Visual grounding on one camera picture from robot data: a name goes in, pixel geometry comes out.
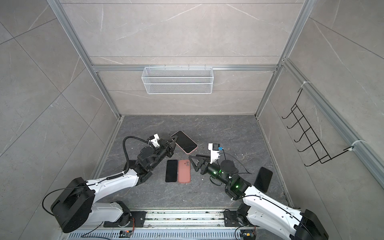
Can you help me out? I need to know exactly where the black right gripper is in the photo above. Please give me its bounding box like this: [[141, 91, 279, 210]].
[[190, 153, 231, 188]]

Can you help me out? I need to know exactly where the pink phone case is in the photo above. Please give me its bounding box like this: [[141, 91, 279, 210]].
[[178, 160, 191, 184]]

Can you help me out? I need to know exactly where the black phone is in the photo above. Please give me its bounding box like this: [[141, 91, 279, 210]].
[[165, 160, 178, 183], [171, 131, 198, 155]]

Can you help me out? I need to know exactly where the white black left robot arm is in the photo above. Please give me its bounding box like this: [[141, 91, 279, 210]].
[[51, 135, 178, 233]]

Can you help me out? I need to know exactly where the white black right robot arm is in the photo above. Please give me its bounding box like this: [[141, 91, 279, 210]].
[[189, 155, 329, 240]]

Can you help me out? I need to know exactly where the black pad left side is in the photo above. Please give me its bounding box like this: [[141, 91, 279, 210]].
[[124, 160, 136, 172]]

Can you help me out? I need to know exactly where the black pad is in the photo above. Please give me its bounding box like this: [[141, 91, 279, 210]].
[[254, 167, 273, 194], [124, 160, 136, 172]]

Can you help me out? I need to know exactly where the black pad right side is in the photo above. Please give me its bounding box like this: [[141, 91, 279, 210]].
[[254, 167, 273, 194]]

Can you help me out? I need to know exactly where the small circuit board right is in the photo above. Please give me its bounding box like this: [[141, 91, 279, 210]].
[[240, 230, 257, 240]]

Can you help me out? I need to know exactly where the small circuit board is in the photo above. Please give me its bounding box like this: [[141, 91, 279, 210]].
[[240, 230, 257, 240], [119, 230, 134, 238]]

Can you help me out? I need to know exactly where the small circuit board left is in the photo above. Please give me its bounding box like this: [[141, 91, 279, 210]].
[[119, 230, 134, 238]]

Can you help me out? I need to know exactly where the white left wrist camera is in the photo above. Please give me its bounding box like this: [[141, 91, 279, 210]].
[[148, 134, 160, 149]]

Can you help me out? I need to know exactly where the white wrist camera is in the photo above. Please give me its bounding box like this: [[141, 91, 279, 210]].
[[208, 143, 223, 164], [148, 134, 160, 149]]

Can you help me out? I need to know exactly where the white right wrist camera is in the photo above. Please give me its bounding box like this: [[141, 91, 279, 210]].
[[208, 143, 223, 164]]

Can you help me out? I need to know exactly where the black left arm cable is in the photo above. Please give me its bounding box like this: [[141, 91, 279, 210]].
[[122, 135, 149, 173]]

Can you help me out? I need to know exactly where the white wire mesh basket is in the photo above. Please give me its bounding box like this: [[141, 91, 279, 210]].
[[142, 67, 214, 95]]

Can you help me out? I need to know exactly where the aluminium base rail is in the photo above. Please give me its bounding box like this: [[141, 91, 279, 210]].
[[59, 209, 281, 240]]

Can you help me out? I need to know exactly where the black wire hook rack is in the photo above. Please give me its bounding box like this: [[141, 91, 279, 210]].
[[281, 88, 355, 168]]

